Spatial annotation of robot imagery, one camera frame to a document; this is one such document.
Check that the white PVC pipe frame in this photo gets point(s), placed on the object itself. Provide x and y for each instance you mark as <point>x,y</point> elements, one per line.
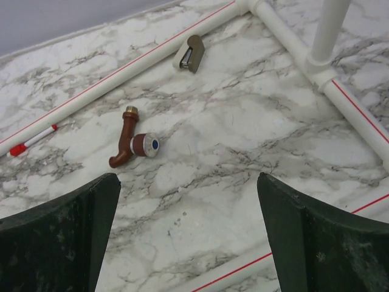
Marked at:
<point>261,101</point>

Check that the red white marker pen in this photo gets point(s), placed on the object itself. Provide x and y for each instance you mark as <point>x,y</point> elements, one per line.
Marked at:
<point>20,148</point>

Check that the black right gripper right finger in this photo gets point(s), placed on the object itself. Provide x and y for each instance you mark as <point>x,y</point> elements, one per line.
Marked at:
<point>318,247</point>

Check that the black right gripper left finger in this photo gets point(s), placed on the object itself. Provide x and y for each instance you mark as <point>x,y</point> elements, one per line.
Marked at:
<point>60,245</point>

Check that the brown water faucet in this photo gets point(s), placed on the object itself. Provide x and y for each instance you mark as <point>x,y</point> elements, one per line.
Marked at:
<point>130,144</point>

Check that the beige stapler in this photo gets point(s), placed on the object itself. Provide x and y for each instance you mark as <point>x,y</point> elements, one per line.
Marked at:
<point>190,54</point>

